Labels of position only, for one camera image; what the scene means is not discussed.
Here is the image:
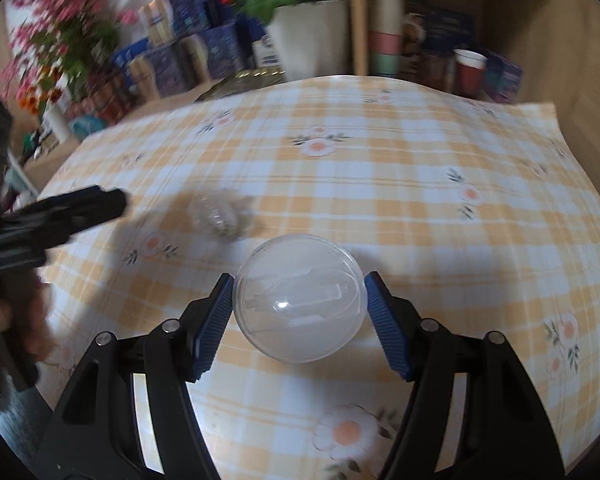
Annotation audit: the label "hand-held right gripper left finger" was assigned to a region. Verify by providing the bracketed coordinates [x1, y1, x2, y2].
[30, 272, 236, 480]

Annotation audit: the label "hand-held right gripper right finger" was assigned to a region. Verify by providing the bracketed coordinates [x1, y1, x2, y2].
[364, 271, 566, 480]

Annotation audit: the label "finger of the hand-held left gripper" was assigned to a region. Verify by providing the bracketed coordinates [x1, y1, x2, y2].
[0, 185, 128, 281]

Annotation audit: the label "clear folding plastic spoon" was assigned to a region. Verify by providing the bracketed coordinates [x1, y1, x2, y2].
[242, 269, 355, 332]

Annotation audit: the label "clear plastic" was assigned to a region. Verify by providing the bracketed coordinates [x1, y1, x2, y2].
[186, 187, 253, 242]

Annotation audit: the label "clear plastic dome lid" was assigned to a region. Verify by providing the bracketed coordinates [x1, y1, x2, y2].
[231, 233, 369, 364]

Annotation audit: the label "orange artificial flowers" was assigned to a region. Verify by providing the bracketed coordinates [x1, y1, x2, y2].
[17, 77, 65, 113]

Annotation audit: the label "corrugated painted planter box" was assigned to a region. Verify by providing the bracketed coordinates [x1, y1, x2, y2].
[66, 71, 137, 141]

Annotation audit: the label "checked floral tablecloth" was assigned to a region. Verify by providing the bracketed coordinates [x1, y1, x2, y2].
[32, 74, 600, 480]

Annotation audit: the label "pink blossom artificial plant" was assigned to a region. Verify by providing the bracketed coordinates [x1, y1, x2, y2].
[0, 0, 138, 111]

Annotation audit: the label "gold and blue patterned box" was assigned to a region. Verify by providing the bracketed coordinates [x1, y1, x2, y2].
[139, 0, 212, 47]
[129, 44, 187, 102]
[195, 22, 247, 83]

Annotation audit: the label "flat blue and white box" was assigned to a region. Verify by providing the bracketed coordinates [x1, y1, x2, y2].
[111, 36, 153, 68]

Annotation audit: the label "ornate gold tray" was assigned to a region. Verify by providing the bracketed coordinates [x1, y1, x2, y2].
[194, 66, 287, 104]

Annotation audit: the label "blue and white milk box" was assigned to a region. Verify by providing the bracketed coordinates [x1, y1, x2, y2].
[250, 30, 281, 69]

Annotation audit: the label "dark brown cup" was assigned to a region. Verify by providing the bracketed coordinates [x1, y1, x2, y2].
[420, 51, 455, 95]

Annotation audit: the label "red paper cup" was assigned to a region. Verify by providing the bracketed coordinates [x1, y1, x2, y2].
[452, 49, 489, 99]

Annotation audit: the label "small blue box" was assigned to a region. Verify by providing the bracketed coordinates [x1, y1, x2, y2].
[484, 51, 525, 105]

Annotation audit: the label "white faceted vase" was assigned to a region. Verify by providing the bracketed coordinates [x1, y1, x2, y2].
[266, 0, 352, 82]

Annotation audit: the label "stack of pastel paper cups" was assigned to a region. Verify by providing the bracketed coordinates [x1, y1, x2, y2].
[369, 0, 407, 78]

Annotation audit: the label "blue cartoon print box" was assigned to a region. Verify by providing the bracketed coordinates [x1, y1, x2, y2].
[404, 0, 477, 58]

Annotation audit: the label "wooden shelf unit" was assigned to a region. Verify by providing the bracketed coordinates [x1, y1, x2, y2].
[345, 0, 566, 106]

